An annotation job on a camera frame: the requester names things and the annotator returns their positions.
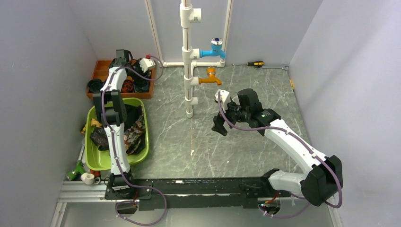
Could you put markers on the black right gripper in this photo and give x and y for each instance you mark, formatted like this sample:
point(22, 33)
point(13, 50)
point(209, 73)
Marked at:
point(219, 120)

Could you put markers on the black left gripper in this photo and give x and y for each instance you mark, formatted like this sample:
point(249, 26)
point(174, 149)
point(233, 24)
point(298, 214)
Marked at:
point(145, 74)

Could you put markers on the orange wooden compartment tray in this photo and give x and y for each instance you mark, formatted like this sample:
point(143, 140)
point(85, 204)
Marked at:
point(101, 72)

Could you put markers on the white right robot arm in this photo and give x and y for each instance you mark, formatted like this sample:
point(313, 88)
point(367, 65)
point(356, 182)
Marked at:
point(321, 178)

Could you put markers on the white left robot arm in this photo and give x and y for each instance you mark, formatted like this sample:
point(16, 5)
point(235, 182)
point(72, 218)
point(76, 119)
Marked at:
point(111, 112)

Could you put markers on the pile of floral ties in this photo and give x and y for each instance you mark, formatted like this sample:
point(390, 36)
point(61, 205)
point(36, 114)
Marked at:
point(134, 132)

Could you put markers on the teal black rolled tie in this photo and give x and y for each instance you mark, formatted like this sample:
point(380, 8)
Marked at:
point(141, 85)

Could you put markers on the red black rolled tie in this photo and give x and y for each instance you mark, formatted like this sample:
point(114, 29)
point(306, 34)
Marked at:
point(127, 86)

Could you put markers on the dark green rolled tie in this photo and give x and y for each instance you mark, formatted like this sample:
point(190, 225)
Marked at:
point(95, 85)

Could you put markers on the orange plastic faucet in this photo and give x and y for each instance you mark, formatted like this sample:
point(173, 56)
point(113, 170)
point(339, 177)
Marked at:
point(211, 77)

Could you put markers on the yellow black screwdriver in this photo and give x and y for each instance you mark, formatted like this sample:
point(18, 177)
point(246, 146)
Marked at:
point(256, 64)

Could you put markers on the white PVC pipe assembly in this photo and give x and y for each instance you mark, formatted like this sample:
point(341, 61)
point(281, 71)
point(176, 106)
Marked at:
point(191, 56)

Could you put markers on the blue plastic faucet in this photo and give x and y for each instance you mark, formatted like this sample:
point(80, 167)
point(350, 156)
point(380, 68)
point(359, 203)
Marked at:
point(216, 49)

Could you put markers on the silver wrench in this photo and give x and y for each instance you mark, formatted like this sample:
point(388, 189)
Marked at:
point(272, 67)

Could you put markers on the green plastic basin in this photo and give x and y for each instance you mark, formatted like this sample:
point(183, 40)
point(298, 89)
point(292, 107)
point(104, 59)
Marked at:
point(100, 160)

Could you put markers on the green plastic faucet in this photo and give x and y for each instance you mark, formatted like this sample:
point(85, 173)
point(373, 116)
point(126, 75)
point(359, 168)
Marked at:
point(78, 170)

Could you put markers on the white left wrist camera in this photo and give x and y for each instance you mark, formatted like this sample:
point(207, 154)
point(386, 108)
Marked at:
point(146, 64)

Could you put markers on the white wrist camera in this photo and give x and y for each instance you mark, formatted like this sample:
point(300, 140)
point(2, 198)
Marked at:
point(223, 96)
point(146, 64)

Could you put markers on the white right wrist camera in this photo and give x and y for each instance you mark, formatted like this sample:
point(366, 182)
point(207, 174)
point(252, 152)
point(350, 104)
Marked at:
point(223, 96)

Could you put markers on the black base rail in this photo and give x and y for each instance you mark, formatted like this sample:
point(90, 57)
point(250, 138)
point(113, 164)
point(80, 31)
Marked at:
point(150, 194)

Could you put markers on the yellow black tool handle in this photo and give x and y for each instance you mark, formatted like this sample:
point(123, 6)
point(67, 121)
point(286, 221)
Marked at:
point(84, 128)

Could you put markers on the aluminium frame rail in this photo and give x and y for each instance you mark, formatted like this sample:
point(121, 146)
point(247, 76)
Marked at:
point(80, 192)

